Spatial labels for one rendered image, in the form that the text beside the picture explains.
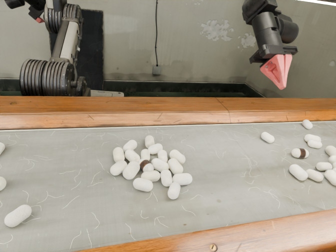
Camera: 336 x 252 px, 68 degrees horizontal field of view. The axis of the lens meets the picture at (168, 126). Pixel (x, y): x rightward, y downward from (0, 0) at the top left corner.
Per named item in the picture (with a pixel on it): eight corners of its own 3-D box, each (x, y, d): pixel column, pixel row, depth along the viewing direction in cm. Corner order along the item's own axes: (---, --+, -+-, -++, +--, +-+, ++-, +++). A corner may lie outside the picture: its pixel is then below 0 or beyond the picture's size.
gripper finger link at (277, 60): (309, 81, 58) (298, 47, 61) (284, 81, 56) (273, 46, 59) (289, 94, 64) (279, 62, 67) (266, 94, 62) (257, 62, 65)
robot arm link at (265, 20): (246, 21, 67) (261, 6, 62) (264, 26, 70) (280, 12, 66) (252, 43, 65) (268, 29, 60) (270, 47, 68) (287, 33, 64)
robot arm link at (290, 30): (240, 9, 71) (263, -15, 64) (269, 17, 76) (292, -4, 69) (249, 45, 68) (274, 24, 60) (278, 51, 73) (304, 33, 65)
